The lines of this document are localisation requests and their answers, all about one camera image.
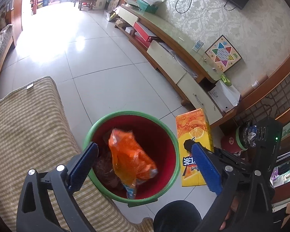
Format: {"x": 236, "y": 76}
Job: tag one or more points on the wooden TV cabinet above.
{"x": 190, "y": 73}

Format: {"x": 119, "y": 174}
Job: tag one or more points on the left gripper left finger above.
{"x": 35, "y": 210}

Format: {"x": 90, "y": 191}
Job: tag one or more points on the person right hand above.
{"x": 233, "y": 209}

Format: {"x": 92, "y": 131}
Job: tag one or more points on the white cardboard box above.
{"x": 226, "y": 97}

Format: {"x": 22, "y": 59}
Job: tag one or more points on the orange snack bag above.
{"x": 130, "y": 163}

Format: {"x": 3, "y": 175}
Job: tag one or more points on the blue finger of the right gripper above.
{"x": 188, "y": 144}

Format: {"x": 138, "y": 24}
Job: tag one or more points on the chinese checkers board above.
{"x": 223, "y": 54}

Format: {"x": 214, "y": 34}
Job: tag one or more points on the green small box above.
{"x": 225, "y": 80}

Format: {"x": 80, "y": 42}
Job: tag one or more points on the yellow juice box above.
{"x": 192, "y": 125}

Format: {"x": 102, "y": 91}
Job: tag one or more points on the brown foil wrapper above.
{"x": 104, "y": 171}

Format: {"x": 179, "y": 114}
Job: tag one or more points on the wooden chair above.
{"x": 89, "y": 3}

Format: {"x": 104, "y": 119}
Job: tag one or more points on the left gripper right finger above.
{"x": 222, "y": 177}

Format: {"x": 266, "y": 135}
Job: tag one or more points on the green box with papers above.
{"x": 150, "y": 6}

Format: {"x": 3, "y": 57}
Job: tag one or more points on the small blue white card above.
{"x": 197, "y": 46}

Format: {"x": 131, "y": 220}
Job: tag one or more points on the red flat box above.
{"x": 144, "y": 32}

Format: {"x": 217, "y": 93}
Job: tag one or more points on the red bin with green rim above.
{"x": 158, "y": 142}

